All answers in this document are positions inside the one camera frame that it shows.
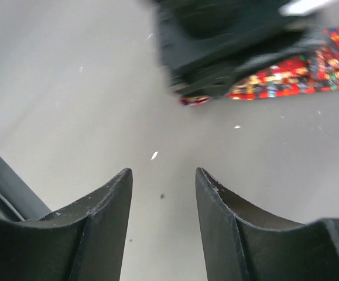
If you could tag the red multicolour checked tie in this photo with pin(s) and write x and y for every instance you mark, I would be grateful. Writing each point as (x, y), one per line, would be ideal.
(248, 79)

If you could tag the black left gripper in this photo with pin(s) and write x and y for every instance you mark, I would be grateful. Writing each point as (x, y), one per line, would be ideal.
(208, 46)

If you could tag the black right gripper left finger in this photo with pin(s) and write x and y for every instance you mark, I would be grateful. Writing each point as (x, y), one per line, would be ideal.
(84, 240)

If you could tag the aluminium frame rail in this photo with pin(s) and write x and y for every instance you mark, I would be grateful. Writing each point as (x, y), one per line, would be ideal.
(17, 201)

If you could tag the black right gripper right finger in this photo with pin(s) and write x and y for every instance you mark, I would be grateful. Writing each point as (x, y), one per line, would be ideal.
(244, 242)

